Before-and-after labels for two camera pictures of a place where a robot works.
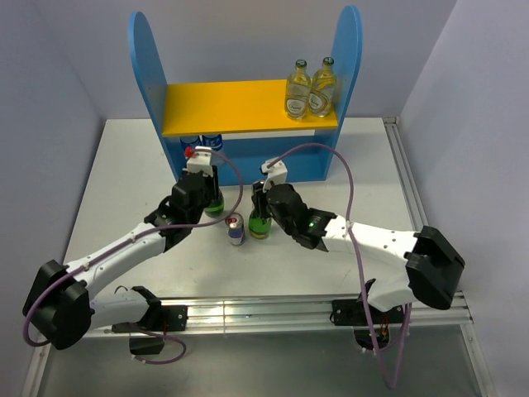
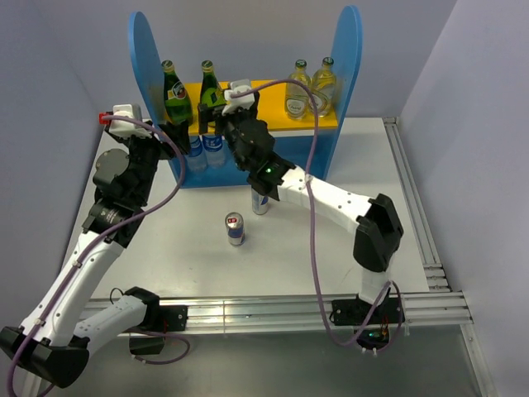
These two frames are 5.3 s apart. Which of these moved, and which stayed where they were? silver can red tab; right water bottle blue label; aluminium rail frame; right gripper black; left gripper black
Moved: right gripper black; left gripper black
Stayed: aluminium rail frame; right water bottle blue label; silver can red tab
